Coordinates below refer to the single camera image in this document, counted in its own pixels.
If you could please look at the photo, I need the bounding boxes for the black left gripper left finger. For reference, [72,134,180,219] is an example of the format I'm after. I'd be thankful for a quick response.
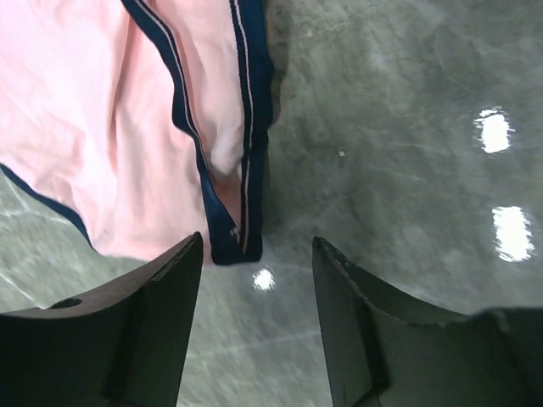
[1,233,203,406]

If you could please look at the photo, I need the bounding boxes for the pink underwear navy trim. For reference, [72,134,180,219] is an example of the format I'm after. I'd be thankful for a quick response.
[1,1,273,265]

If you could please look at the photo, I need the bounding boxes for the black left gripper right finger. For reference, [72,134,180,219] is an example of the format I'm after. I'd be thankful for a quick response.
[312,237,542,406]

